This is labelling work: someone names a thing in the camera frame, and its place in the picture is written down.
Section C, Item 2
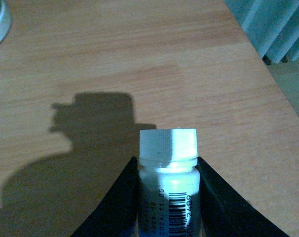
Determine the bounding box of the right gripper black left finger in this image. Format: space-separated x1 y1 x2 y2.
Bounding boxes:
72 157 139 237

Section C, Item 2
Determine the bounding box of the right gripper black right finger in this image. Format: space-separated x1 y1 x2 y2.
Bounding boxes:
196 157 287 237

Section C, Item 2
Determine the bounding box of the white medicine bottle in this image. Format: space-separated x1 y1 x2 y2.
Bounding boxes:
138 128 202 237

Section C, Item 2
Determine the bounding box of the wooden nightstand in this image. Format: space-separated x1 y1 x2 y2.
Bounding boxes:
0 0 299 237

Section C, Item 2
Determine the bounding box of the grey-blue curtain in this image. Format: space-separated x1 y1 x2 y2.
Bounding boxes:
225 0 299 63

